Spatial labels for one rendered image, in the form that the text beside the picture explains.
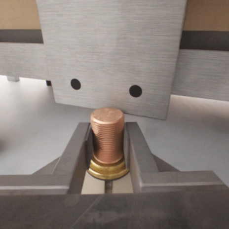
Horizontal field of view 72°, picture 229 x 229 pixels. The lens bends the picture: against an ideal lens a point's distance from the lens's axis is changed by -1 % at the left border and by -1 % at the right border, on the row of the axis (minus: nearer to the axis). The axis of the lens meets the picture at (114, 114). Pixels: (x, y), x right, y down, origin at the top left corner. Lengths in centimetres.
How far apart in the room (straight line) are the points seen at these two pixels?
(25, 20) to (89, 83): 19
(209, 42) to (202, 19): 3
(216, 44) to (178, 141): 18
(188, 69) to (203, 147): 18
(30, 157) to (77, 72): 19
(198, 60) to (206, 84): 3
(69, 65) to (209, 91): 15
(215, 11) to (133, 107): 14
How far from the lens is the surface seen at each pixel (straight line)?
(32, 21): 31
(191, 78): 19
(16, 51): 28
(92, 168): 16
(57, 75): 17
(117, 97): 15
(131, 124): 15
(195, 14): 23
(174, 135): 35
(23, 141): 35
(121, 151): 16
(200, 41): 24
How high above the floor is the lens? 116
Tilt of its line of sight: 29 degrees up
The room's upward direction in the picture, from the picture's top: 180 degrees counter-clockwise
